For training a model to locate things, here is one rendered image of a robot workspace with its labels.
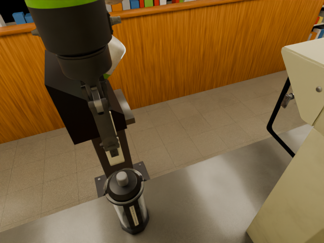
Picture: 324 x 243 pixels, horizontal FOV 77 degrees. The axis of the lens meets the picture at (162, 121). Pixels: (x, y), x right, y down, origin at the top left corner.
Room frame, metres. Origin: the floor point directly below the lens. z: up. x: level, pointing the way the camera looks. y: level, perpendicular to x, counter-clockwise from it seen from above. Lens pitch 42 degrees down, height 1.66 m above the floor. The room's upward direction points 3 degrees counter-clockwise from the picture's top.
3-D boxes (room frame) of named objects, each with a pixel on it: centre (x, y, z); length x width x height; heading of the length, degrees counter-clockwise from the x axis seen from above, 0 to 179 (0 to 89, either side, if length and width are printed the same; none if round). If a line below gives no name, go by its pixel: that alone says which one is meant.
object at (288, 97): (0.61, -0.48, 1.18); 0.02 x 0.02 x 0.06; 12
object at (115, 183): (0.30, 0.11, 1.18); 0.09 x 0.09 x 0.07
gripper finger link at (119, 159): (0.25, 0.10, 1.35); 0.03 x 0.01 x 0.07; 109
